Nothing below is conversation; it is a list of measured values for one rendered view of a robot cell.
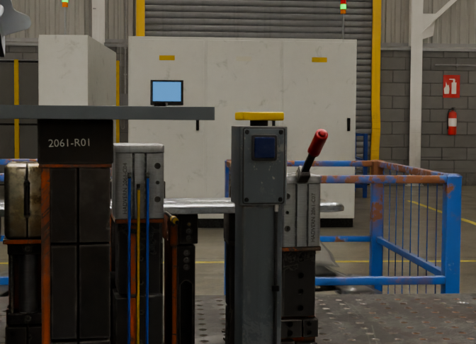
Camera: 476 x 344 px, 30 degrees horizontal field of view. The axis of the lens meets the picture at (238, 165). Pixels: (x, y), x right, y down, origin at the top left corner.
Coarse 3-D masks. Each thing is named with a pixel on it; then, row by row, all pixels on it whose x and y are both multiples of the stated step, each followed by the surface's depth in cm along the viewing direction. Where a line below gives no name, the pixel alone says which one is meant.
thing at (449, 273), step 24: (384, 168) 438; (408, 168) 390; (456, 192) 331; (456, 216) 332; (336, 240) 447; (360, 240) 448; (384, 240) 433; (456, 240) 332; (336, 264) 356; (432, 264) 361; (456, 264) 333; (336, 288) 372; (360, 288) 348; (456, 288) 333
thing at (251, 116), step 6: (240, 114) 126; (246, 114) 124; (252, 114) 124; (258, 114) 125; (264, 114) 125; (270, 114) 125; (276, 114) 125; (282, 114) 125; (252, 120) 127; (258, 120) 126; (264, 120) 127
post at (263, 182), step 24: (240, 144) 124; (240, 168) 124; (264, 168) 125; (240, 192) 125; (264, 192) 125; (240, 216) 127; (264, 216) 126; (240, 240) 127; (264, 240) 126; (240, 264) 127; (264, 264) 126; (240, 288) 127; (264, 288) 126; (240, 312) 127; (264, 312) 126; (240, 336) 127; (264, 336) 127
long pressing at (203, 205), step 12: (0, 204) 155; (168, 204) 156; (180, 204) 156; (192, 204) 152; (204, 204) 152; (216, 204) 152; (228, 204) 153; (324, 204) 156; (336, 204) 156; (0, 216) 145
